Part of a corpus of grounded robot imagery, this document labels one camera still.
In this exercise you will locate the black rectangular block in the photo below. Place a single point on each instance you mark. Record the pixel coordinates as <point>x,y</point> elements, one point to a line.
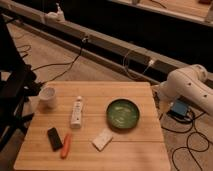
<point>54,139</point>

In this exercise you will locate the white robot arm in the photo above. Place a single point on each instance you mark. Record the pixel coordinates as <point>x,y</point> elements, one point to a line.
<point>189,83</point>

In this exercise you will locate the green bowl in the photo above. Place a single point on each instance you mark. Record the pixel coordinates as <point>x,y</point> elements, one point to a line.
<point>122,114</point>

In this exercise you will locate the white tube bottle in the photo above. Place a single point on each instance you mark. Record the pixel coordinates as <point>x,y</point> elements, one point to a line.
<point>76,116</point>

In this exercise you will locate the white cup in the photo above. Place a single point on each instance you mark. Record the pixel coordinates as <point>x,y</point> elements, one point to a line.
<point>47,97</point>

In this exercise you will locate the blue box on floor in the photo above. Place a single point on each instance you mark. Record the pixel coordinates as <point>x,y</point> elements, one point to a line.
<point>179,109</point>

